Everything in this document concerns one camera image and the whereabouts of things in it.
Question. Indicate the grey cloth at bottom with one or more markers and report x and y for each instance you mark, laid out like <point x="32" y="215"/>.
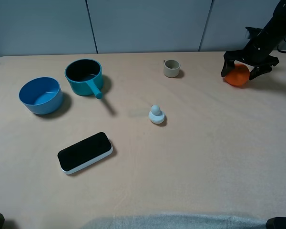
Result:
<point x="175" y="221"/>

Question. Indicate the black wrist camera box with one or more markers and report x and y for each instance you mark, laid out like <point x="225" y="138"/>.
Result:
<point x="252" y="32"/>

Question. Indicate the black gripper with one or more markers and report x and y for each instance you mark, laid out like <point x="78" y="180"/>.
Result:
<point x="255" y="53"/>

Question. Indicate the teal saucepan with handle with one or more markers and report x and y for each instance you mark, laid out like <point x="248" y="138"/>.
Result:
<point x="85" y="77"/>

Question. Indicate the small beige cup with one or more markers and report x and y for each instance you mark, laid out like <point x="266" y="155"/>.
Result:
<point x="171" y="68"/>

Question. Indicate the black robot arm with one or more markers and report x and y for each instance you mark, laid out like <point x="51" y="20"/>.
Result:
<point x="276" y="27"/>

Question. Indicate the orange mandarin fruit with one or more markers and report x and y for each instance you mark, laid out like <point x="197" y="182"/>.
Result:
<point x="238" y="76"/>

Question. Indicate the black and white case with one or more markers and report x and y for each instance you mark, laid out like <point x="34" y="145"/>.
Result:
<point x="84" y="153"/>

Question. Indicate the small white duck figurine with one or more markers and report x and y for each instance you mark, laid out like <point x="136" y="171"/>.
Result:
<point x="156" y="115"/>

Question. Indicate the blue round bowl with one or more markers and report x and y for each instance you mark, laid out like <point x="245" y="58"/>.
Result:
<point x="41" y="95"/>

